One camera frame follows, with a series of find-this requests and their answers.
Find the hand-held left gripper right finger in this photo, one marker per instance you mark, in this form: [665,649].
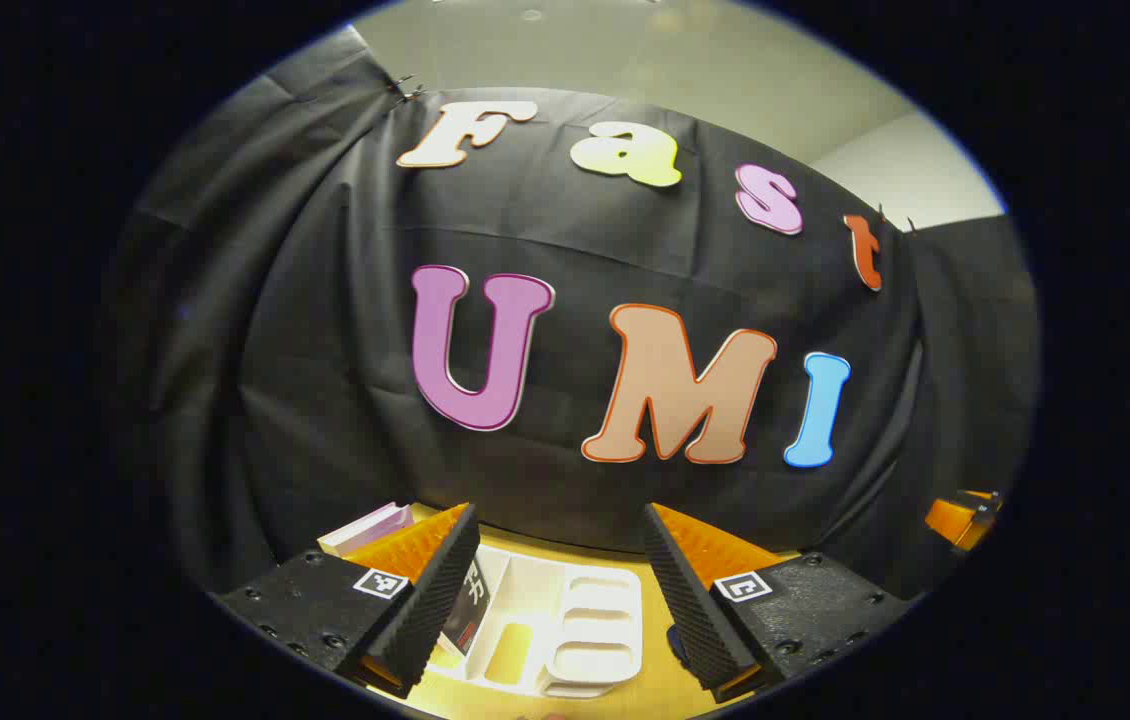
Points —
[695,610]

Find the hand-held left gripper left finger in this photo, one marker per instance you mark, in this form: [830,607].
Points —
[425,610]

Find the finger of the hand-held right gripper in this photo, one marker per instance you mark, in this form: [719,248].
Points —
[960,520]

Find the white plastic bookshelf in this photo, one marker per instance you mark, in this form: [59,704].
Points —
[585,620]

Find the black backdrop cloth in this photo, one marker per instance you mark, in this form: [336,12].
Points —
[325,300]

